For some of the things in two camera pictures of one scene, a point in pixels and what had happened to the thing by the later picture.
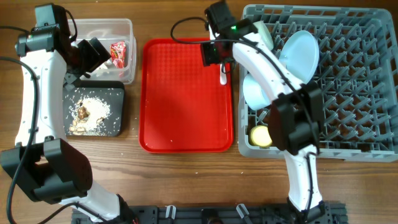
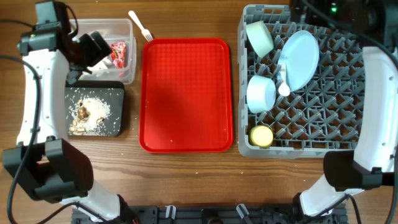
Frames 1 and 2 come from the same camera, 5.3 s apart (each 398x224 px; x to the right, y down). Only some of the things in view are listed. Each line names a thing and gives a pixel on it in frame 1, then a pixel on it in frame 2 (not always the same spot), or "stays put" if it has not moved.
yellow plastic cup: (260, 136) stays put
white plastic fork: (223, 76) → (145, 32)
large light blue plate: (300, 54) stays put
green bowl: (265, 35) stays put
